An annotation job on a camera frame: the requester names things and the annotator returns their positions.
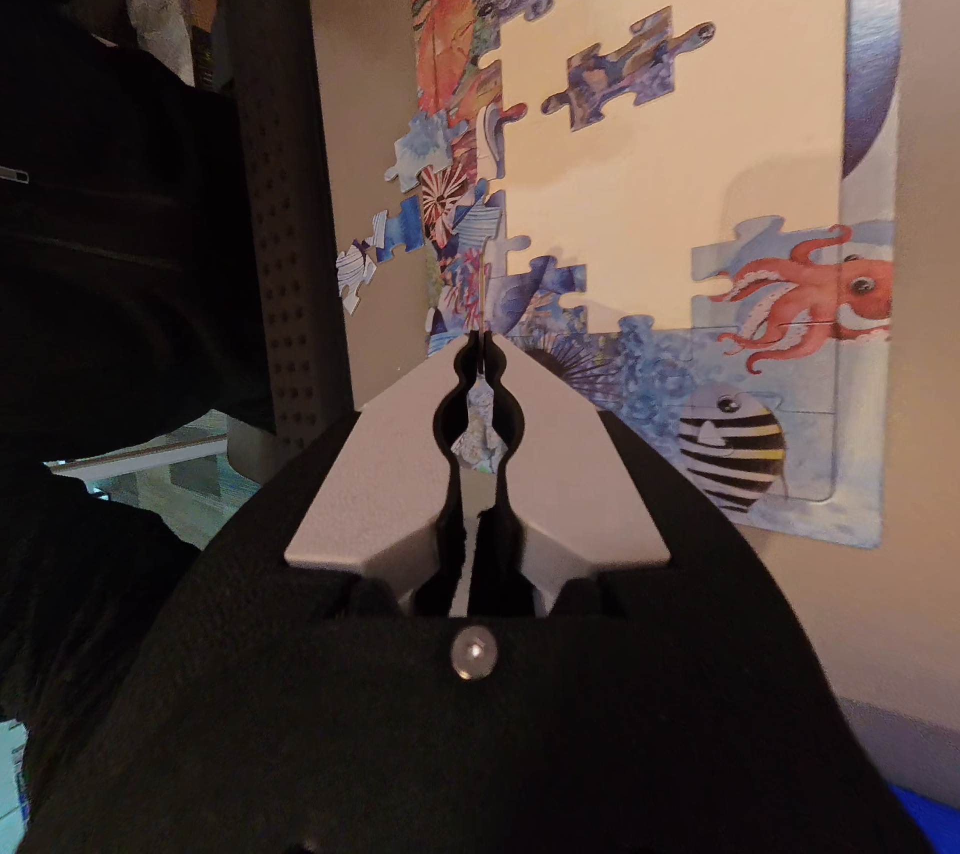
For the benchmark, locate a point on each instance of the white plastic bag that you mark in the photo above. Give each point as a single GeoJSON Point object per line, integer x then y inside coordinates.
{"type": "Point", "coordinates": [161, 21]}

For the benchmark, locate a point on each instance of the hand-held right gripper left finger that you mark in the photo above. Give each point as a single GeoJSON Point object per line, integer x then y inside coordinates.
{"type": "Point", "coordinates": [367, 486]}

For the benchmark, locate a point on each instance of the blue puzzle piece striped end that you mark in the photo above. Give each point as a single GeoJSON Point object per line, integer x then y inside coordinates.
{"type": "Point", "coordinates": [401, 231]}

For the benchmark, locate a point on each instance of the purple coral puzzle piece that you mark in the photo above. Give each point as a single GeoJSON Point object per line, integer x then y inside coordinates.
{"type": "Point", "coordinates": [622, 70]}

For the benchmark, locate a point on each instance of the sea animal jigsaw puzzle tray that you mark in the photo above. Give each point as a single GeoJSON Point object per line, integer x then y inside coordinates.
{"type": "Point", "coordinates": [675, 156]}

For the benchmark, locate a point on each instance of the pale blue striped puzzle piece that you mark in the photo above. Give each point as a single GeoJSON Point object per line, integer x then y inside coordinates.
{"type": "Point", "coordinates": [474, 224]}

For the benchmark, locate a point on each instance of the cardboard box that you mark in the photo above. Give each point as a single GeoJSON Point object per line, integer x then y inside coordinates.
{"type": "Point", "coordinates": [204, 21]}

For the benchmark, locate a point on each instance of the black perforated chair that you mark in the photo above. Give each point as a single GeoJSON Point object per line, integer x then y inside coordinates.
{"type": "Point", "coordinates": [289, 194]}

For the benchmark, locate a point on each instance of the white flat board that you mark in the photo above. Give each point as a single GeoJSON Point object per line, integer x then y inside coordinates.
{"type": "Point", "coordinates": [142, 456]}

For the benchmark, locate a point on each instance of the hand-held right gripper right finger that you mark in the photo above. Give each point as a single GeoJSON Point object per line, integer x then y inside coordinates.
{"type": "Point", "coordinates": [592, 486]}

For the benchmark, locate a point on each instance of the large blue plastic bin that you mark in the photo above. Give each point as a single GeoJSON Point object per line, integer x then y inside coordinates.
{"type": "Point", "coordinates": [930, 824]}

